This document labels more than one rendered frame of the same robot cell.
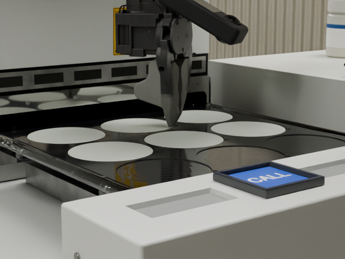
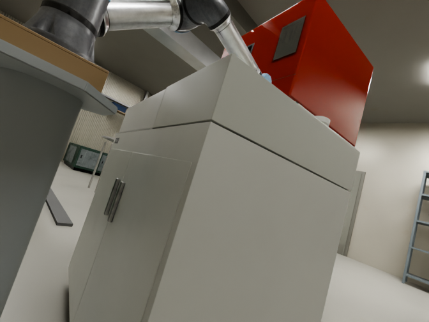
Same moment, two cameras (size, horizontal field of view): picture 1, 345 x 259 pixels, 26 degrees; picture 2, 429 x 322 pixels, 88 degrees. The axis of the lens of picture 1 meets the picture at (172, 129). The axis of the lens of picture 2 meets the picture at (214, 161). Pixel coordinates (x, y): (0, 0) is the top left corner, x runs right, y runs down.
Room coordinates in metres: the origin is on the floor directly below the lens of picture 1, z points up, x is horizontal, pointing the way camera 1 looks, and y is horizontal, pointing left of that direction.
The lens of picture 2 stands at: (0.97, -1.13, 0.70)
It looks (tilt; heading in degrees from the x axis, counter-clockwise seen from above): 6 degrees up; 93
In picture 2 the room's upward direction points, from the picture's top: 17 degrees clockwise
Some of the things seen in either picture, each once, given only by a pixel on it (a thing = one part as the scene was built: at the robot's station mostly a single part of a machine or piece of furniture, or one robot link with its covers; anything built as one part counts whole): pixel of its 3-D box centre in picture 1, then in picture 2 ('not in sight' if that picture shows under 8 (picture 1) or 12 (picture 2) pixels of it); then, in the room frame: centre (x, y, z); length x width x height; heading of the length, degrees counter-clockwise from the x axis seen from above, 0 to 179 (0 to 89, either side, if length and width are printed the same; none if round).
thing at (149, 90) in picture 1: (154, 93); not in sight; (0.98, 0.02, 0.95); 0.06 x 0.03 x 0.09; 68
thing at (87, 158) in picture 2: not in sight; (101, 163); (-2.82, 5.97, 0.35); 1.81 x 1.61 x 0.69; 45
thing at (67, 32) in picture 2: not in sight; (64, 39); (0.52, -0.64, 0.93); 0.15 x 0.15 x 0.10
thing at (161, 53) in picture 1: (167, 59); not in sight; (0.96, 0.01, 0.99); 0.05 x 0.02 x 0.09; 158
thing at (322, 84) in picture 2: not in sight; (283, 91); (1.24, 0.46, 1.52); 0.81 x 0.75 x 0.60; 126
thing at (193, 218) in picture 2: not in sight; (177, 246); (0.88, -0.14, 0.41); 0.96 x 0.64 x 0.82; 126
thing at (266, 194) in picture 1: (268, 179); not in sight; (0.51, -0.07, 0.96); 0.06 x 0.06 x 0.01; 36
